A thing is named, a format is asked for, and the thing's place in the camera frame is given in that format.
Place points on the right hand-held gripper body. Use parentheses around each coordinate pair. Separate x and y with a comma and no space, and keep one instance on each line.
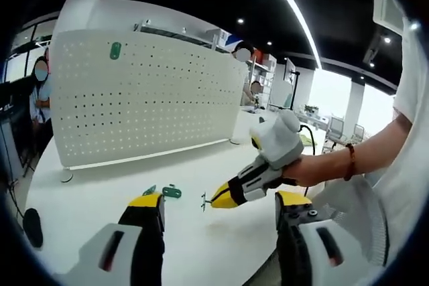
(281,142)

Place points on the metal storage shelf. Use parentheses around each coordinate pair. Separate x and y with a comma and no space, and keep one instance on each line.
(181,33)

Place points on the grey mesh office chair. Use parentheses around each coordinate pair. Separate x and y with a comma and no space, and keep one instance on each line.
(352,219)

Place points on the black oval stand base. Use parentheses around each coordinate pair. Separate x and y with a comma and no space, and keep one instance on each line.
(33,229)

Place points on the person's right hand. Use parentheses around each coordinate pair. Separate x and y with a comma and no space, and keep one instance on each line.
(315,168)

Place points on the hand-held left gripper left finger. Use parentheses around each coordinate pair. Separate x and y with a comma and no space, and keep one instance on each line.
(144,239)

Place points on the green hook assembly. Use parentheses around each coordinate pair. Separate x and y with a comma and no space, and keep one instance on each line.
(171,192)
(116,51)
(204,201)
(150,190)

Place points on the white perforated mounting plate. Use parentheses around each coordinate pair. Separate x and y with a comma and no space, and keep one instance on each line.
(147,105)

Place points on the black tripod stand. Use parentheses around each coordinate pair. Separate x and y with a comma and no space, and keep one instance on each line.
(294,88)

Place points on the linear ceiling light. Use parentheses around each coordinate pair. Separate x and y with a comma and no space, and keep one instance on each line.
(295,8)

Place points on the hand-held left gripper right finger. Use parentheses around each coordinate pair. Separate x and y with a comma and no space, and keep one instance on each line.
(291,242)

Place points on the ceiling air vent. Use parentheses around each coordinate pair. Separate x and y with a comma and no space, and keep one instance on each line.
(388,4)

